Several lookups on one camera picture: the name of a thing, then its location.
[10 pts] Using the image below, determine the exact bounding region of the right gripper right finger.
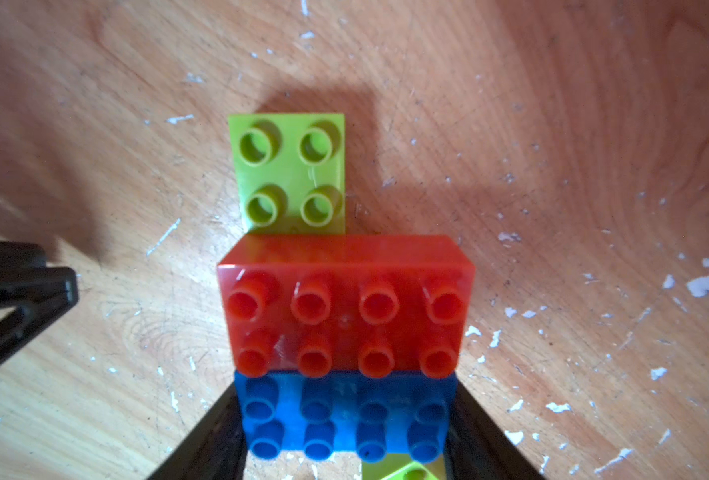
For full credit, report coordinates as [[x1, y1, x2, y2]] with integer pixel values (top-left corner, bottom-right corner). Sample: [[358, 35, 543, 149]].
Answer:
[[444, 382, 544, 480]]

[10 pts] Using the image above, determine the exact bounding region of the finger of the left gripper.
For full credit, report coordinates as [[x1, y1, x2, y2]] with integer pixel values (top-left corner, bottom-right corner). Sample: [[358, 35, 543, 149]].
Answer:
[[0, 241, 80, 366]]

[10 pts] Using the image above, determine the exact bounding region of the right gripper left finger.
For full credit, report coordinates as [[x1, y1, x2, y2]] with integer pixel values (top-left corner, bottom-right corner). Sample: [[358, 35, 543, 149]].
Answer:
[[148, 383, 248, 480]]

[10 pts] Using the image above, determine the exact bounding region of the yellow lego brick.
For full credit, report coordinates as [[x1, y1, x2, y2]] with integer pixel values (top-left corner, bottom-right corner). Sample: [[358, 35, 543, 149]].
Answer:
[[362, 454, 447, 480]]

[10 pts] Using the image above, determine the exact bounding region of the blue lego brick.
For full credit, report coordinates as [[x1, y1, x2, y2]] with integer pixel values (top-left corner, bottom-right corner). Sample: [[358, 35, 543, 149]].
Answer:
[[234, 371, 458, 464]]

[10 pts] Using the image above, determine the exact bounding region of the red lego brick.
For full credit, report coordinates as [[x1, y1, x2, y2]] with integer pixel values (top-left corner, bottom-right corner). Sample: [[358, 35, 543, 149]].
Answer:
[[216, 234, 476, 379]]

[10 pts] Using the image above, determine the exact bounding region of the lime green lego brick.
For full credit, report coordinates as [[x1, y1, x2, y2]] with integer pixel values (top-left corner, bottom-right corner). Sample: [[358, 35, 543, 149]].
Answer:
[[228, 113, 346, 235]]

